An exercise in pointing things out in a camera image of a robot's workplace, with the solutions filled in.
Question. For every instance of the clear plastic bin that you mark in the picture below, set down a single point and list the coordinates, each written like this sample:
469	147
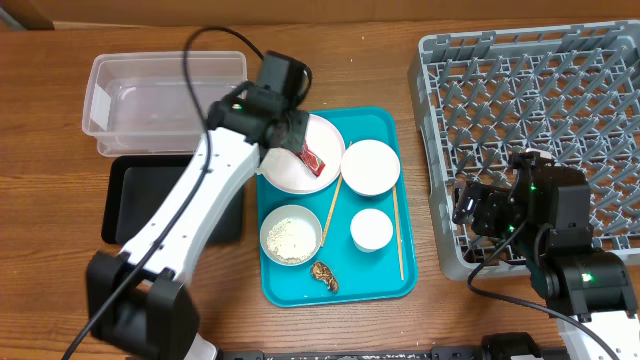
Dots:
138	104

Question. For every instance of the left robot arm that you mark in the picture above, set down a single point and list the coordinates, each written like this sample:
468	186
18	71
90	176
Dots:
138	300

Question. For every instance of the grey bowl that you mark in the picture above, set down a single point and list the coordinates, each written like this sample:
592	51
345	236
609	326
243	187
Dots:
289	211

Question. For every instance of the red foil wrapper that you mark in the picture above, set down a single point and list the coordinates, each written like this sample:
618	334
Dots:
312	162

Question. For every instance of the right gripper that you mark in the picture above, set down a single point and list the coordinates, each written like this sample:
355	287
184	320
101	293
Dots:
489	201

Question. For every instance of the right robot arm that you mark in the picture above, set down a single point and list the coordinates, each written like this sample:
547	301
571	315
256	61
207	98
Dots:
544	217

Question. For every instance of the white plate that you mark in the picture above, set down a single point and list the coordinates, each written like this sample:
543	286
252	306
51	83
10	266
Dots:
285	171

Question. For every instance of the brown food scrap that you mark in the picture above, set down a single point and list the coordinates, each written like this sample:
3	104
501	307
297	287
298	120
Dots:
321	272

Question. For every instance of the white rice pile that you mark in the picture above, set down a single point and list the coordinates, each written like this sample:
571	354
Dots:
291	240

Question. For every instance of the teal serving tray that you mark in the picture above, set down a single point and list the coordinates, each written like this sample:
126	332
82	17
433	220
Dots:
361	276

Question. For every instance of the wooden chopstick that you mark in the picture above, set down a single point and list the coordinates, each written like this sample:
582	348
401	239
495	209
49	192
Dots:
398	232
332	209

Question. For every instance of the right wooden chopstick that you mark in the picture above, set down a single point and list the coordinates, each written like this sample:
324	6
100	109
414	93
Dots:
398	232

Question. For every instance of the left wooden chopstick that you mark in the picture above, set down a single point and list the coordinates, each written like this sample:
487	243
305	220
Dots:
332	209

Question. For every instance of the white bowl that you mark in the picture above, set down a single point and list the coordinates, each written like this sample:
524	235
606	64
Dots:
370	167

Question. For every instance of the black tray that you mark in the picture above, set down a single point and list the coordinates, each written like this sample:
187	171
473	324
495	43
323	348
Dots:
138	185

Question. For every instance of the white cup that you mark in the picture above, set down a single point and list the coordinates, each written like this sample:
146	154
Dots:
371	230

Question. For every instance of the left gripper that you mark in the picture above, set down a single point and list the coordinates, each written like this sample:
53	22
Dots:
295	137

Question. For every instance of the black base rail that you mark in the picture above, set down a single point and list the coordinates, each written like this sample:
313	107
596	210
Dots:
506	346

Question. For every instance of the grey dish rack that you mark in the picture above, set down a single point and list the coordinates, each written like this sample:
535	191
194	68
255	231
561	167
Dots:
571	91

